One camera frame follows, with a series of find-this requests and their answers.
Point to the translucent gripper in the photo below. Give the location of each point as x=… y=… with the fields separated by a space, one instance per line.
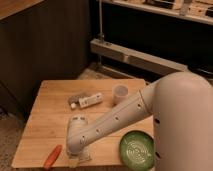
x=80 y=158

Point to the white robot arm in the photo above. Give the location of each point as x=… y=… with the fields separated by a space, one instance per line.
x=181 y=105

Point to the green ceramic bowl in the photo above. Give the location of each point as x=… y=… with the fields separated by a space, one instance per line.
x=136 y=150

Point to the orange carrot toy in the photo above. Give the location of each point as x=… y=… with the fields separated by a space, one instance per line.
x=52 y=157

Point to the wooden table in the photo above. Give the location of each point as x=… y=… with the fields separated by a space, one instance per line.
x=47 y=123

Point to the small white cap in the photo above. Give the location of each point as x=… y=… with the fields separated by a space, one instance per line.
x=73 y=106

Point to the grey scouring pad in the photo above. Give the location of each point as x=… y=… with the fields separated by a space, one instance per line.
x=76 y=97

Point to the translucent plastic cup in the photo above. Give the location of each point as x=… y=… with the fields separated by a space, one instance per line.
x=119 y=93

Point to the grey metal shelf beam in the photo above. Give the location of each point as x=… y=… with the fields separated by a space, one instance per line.
x=135 y=58

